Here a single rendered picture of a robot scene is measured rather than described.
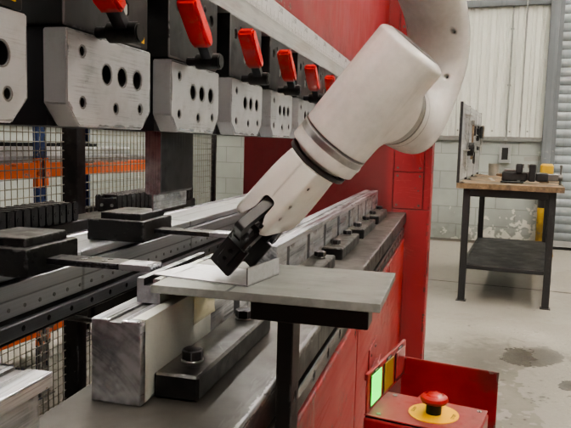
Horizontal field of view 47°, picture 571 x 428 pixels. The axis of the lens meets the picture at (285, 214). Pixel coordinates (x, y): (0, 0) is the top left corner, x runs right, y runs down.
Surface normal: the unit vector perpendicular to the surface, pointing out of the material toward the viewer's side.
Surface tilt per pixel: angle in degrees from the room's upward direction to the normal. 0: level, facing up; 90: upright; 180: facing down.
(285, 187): 88
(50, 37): 90
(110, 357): 90
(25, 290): 90
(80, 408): 0
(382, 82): 100
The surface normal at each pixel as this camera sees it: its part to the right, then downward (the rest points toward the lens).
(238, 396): 0.03, -0.99
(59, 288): 0.97, 0.05
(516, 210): -0.35, 0.09
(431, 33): -0.66, 0.58
